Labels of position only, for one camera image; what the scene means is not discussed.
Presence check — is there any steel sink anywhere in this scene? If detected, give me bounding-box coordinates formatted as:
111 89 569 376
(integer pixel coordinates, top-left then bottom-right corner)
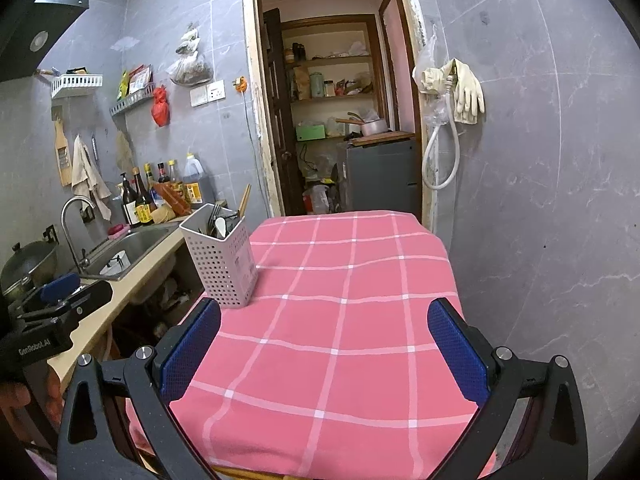
80 227 173 281

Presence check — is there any steel pot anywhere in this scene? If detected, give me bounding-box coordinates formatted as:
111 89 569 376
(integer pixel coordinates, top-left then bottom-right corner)
348 114 388 137

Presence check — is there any steel faucet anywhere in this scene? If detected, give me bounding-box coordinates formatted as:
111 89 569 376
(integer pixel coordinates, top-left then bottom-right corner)
61 196 96 271

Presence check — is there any wooden door frame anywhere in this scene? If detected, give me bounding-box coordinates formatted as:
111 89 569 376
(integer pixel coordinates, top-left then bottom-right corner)
242 0 436 231

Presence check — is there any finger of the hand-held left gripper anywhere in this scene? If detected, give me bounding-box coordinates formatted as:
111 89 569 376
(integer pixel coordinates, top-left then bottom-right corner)
22 280 113 329
20 272 83 316

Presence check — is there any black range hood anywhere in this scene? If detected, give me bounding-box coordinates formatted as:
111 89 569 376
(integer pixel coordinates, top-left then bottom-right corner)
0 0 93 83

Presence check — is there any red snack packet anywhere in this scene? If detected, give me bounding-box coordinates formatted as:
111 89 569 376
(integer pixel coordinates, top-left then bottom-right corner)
127 65 153 95

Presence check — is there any red and white bag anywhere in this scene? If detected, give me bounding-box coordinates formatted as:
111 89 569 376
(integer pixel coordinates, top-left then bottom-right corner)
304 185 331 215

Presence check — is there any metal wall shelf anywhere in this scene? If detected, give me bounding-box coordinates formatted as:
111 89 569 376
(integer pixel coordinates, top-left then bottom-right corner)
111 85 155 117

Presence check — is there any grey cabinet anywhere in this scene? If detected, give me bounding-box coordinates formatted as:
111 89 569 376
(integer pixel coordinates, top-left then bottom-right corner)
345 139 423 216

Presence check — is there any dark wooden door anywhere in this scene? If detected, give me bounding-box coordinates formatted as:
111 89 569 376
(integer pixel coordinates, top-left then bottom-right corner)
262 8 303 216

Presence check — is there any pink checkered tablecloth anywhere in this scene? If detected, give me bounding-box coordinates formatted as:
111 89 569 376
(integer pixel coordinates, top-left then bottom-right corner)
125 210 501 480

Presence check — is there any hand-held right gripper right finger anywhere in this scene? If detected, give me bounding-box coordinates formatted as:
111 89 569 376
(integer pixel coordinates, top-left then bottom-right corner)
427 297 589 480

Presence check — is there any crumpled cream rubber glove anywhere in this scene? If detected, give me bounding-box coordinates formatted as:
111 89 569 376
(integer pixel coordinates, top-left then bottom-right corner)
412 65 456 95

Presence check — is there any dark sauce bottle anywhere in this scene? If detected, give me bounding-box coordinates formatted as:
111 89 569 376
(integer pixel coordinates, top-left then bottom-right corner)
120 172 141 226

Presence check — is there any white bowl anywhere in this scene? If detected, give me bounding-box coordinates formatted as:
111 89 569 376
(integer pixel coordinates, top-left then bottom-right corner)
99 251 131 276

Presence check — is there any tan hanging scrubber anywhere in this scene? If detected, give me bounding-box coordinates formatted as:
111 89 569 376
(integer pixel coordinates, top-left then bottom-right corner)
116 130 133 171

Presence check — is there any yellow-label sauce bottle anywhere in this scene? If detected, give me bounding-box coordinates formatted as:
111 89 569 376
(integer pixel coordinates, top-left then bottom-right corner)
131 166 156 226

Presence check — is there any small hanging plastic bag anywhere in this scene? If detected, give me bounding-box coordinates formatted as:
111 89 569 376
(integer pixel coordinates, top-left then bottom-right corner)
175 24 202 55

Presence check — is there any person's left hand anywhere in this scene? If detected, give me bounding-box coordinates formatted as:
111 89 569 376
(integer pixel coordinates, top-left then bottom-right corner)
0 366 64 428

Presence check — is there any wooden grater board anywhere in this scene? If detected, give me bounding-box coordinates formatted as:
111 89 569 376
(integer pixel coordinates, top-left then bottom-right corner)
54 116 73 187

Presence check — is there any red plastic bag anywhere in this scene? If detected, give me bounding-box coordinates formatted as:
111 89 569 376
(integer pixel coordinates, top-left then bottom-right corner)
151 86 170 127

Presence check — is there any white perforated utensil holder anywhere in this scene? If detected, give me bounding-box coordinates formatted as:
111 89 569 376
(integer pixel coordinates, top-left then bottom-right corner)
179 203 259 309

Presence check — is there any clear hanging plastic bag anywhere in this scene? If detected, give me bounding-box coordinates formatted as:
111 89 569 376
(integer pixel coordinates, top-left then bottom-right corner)
415 22 453 128

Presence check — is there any wooden shelf unit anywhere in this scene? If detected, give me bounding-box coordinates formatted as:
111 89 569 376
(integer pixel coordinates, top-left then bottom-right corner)
280 14 391 143

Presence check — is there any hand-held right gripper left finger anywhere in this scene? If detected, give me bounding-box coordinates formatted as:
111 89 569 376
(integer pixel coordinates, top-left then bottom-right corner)
57 297 222 480

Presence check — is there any beige hanging towel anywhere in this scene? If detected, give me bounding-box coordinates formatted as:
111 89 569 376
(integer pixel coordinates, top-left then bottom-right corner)
71 135 112 221

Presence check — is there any orange packet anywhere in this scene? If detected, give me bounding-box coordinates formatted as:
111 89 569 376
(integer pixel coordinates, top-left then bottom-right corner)
154 181 193 216

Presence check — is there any beige kitchen counter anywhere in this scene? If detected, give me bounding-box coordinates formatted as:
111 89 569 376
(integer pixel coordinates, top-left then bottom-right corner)
47 205 211 391

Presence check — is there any hanging bag of dried goods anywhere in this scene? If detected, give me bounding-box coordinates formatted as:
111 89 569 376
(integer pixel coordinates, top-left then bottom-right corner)
167 52 212 86

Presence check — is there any wok with lid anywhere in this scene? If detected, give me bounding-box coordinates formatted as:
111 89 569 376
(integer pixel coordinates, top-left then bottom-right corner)
0 241 58 301

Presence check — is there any white wall shelf basket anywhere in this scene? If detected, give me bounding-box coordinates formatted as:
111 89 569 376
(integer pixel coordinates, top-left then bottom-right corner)
50 74 103 98

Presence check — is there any white hose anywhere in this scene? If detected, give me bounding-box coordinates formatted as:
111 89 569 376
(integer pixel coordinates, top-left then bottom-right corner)
422 95 460 191

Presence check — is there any oil jug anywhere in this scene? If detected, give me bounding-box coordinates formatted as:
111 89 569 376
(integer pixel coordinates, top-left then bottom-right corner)
182 152 216 206

